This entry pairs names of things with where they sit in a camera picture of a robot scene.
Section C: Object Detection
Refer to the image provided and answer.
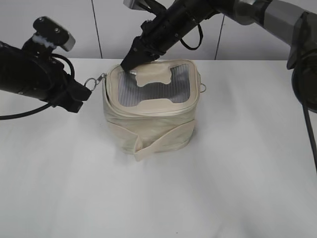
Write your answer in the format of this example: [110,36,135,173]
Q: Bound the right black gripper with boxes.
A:
[120,0,215,72]

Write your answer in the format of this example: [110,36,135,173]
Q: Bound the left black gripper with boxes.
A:
[0,51,92,113]

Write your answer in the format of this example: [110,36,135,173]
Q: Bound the cream canvas zipper bag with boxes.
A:
[102,59,201,161]

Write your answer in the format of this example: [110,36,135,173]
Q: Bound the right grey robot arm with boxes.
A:
[121,0,317,112]

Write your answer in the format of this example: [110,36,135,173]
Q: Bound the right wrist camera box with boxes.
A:
[123,0,149,10]

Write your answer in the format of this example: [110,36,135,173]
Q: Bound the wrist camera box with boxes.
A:
[32,16,76,52]
[123,0,149,10]

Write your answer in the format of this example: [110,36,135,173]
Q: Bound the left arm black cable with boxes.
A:
[0,53,76,121]

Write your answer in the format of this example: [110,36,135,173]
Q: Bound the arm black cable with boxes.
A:
[301,99,317,179]
[0,53,76,121]

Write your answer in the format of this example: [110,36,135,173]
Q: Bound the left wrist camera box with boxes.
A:
[32,16,76,52]

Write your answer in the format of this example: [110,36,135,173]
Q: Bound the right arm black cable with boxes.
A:
[301,99,317,179]

